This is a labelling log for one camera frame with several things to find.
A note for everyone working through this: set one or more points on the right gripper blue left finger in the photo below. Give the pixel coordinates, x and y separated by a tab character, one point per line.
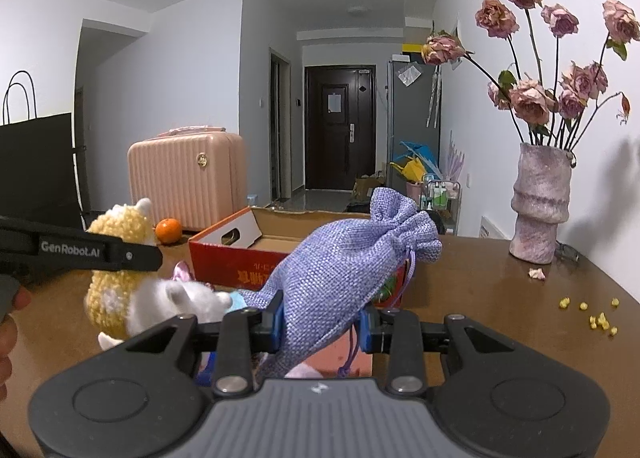
247	337

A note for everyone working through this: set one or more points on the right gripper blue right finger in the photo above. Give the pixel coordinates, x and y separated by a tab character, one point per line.
398	334

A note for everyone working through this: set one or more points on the pink beige sponge block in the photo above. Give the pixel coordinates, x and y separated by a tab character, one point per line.
326	362

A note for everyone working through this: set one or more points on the purple linen drawstring pouch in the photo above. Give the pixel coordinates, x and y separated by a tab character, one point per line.
338	269

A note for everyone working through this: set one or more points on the yellow white alpaca plush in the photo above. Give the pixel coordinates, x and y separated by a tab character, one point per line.
123	304

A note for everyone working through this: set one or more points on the light blue furry plush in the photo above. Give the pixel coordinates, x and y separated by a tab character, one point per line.
230	302

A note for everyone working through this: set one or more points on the blue handkerchief tissue pack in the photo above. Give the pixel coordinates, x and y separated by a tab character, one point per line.
204	376

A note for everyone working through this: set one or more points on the pink satin cloth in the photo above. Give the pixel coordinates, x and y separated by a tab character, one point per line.
182	273

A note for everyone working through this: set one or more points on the person left hand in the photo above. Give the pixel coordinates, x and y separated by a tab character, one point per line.
8	339

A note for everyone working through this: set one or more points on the black paper bag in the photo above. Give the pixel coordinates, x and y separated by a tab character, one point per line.
38	181

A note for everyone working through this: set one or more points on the red cardboard pumpkin box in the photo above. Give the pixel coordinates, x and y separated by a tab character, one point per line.
242	251

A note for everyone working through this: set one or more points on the orange fruit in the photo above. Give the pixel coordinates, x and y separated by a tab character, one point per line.
169	231

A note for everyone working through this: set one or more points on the cardboard box on floor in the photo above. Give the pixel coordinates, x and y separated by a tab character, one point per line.
364	187

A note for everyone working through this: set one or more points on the fallen rose petal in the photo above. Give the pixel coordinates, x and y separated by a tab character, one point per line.
537	274

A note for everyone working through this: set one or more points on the pink ribbed suitcase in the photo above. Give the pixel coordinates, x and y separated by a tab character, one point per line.
196	175

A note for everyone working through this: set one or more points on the yellow crumbs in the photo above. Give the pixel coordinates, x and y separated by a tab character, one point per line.
597	321

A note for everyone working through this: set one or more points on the black eyeglasses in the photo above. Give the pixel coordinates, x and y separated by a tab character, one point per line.
566	252

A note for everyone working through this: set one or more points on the purple ceramic vase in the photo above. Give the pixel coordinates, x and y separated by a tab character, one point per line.
541	197

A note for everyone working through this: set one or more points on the dark front door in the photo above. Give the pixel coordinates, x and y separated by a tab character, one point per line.
340	125

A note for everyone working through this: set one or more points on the grey refrigerator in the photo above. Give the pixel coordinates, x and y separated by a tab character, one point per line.
411	116

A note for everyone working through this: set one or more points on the dried pink roses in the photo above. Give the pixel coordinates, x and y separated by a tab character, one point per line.
556	110

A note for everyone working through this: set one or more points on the yellow box on refrigerator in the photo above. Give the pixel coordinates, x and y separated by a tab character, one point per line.
417	47

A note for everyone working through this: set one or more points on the white board against wall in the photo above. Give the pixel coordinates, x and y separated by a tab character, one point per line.
488	229

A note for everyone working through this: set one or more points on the wire trolley with bottles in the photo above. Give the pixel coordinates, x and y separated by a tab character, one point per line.
441	200

